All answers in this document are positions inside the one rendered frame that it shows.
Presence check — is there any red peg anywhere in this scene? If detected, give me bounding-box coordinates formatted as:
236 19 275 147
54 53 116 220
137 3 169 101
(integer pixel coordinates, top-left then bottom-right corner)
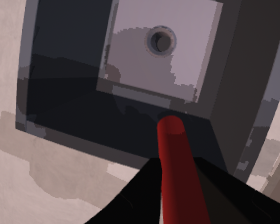
157 114 211 224

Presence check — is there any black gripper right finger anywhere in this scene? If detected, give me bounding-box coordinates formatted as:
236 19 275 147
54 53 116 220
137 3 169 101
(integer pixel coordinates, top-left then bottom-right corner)
192 157 280 224

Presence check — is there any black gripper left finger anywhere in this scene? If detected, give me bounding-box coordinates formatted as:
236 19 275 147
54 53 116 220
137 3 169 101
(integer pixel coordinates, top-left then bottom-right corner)
85 158 161 224

